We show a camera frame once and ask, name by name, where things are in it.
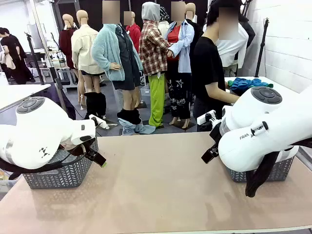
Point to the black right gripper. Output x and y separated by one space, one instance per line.
215 135

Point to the background person in black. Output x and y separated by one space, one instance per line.
17 56

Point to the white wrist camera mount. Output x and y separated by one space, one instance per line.
203 118
100 122

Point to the grey woven plastic basket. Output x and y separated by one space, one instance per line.
61 178
280 170

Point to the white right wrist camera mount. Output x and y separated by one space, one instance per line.
203 118

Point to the black tripod stand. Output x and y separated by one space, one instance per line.
262 48
34 56

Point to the black trousers on cream mannequin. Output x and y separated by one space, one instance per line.
95 104

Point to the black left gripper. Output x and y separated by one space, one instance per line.
90 151

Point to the mannequin in light blue shirt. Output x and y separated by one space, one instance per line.
184 48

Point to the black hanging jacket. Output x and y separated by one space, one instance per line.
248 29

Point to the black trousers on fleece mannequin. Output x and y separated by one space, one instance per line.
130 117

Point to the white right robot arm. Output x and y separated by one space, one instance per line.
268 136

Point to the mannequin in white shirt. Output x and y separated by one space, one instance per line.
231 51

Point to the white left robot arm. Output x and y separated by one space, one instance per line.
36 131

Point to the mannequin in plaid hooded shirt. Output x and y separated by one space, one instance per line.
152 48

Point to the silver metal pole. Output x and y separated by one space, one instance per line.
61 95

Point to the light blue jeans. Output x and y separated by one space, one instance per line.
143 129

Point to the purple cloth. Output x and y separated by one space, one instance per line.
61 102

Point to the mannequin with dark bucket hat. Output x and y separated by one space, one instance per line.
164 14

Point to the mannequin in red shirt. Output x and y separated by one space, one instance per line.
134 34

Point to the mannequin in dark red top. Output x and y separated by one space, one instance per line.
65 41

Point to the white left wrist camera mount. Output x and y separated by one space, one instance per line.
100 122

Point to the person in black t-shirt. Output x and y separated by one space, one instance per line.
207 63

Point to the person's right forearm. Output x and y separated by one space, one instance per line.
219 93

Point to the clear plastic storage bin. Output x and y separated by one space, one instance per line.
7 187

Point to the mannequin in light blue fleece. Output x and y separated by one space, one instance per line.
106 53

